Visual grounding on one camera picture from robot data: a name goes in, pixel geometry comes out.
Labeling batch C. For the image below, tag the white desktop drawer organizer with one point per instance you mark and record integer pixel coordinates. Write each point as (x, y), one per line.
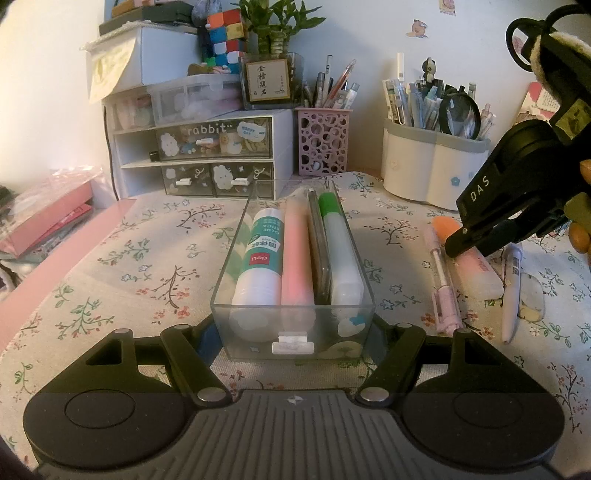
(279, 152)

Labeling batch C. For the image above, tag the small black box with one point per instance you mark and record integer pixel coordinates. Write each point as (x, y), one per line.
(154, 155)

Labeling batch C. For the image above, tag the white flower-shaped pen holder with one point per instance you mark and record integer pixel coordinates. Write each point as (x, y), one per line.
(425, 166)

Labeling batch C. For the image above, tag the bunch of blue white pens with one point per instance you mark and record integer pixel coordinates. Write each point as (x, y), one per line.
(415, 101)

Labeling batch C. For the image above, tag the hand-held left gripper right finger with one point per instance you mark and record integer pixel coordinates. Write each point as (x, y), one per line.
(397, 364)

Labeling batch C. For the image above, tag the white storage box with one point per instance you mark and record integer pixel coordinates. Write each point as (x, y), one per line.
(161, 55)

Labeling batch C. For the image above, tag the cartoon wall sticker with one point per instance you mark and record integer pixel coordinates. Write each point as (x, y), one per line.
(447, 4)
(418, 28)

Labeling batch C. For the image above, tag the orange cap pink highlighter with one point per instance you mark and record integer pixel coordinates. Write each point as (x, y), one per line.
(480, 277)

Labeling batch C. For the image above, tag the person's right hand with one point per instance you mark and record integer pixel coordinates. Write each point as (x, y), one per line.
(582, 237)

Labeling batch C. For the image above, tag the pink flat box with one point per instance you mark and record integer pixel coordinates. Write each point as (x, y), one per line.
(51, 217)

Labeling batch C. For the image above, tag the yellow paper note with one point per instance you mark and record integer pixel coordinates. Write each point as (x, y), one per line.
(108, 69)

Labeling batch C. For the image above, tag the floral tablecloth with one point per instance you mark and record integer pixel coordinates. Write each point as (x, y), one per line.
(138, 258)

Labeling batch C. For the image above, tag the grey plush toy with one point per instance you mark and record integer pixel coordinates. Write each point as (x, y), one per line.
(203, 8)

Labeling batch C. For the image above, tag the glass vase with sign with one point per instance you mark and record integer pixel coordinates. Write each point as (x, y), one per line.
(268, 83)

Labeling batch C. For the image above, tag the pink white card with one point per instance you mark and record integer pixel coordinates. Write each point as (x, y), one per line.
(538, 104)

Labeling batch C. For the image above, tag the multicoloured cube puzzle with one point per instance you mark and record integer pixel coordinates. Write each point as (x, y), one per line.
(224, 37)

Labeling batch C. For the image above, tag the clear small drawer unit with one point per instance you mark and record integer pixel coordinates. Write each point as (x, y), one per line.
(194, 99)

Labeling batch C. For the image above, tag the dark green box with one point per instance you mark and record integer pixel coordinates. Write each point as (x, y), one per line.
(157, 18)

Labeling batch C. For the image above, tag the bunch of clear pink pens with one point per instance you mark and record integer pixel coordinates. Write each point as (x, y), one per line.
(330, 87)

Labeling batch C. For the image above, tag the white teal glue stick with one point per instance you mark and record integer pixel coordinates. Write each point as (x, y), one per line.
(258, 258)

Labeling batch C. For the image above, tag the green bamboo plant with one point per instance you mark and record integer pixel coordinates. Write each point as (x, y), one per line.
(272, 27)

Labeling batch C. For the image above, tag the white ballpoint pen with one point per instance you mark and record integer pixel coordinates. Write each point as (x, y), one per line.
(511, 300)

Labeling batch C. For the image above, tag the thin pink pen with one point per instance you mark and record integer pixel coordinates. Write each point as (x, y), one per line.
(442, 281)

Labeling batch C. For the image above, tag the clear plastic drawer tray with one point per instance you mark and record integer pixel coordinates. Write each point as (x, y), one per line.
(295, 332)

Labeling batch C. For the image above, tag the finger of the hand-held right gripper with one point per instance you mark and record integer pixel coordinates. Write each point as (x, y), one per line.
(471, 242)

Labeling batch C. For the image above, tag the green cap highlighter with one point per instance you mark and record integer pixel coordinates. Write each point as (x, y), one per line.
(341, 258)

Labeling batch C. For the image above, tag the pink perforated pen holder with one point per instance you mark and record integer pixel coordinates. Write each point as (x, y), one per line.
(323, 143)

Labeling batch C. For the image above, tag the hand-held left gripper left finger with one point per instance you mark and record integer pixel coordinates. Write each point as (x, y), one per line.
(184, 360)

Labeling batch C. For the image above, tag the black rim magnifying glass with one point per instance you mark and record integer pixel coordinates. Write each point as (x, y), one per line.
(457, 113)

